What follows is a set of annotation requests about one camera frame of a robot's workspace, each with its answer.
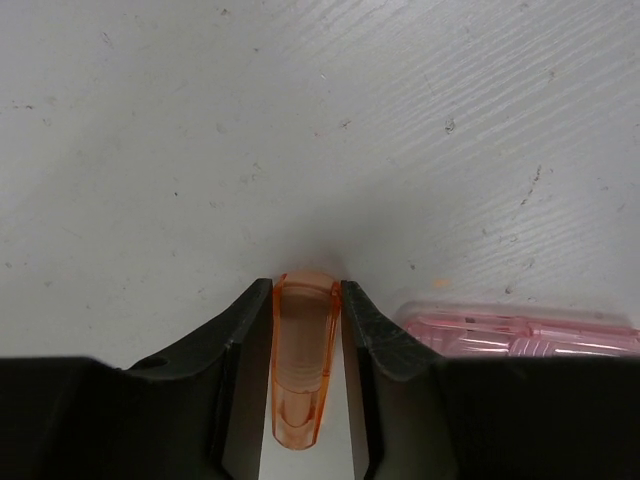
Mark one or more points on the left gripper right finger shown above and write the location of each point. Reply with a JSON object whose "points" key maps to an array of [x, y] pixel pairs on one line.
{"points": [[415, 414]]}

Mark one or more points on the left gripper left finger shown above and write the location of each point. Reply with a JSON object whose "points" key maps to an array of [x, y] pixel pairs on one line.
{"points": [[193, 410]]}

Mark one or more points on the pink highlighter marker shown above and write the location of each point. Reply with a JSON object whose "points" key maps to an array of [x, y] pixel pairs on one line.
{"points": [[474, 330]]}

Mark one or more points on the orange highlighter marker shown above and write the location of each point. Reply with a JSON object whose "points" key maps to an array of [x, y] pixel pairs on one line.
{"points": [[306, 316]]}

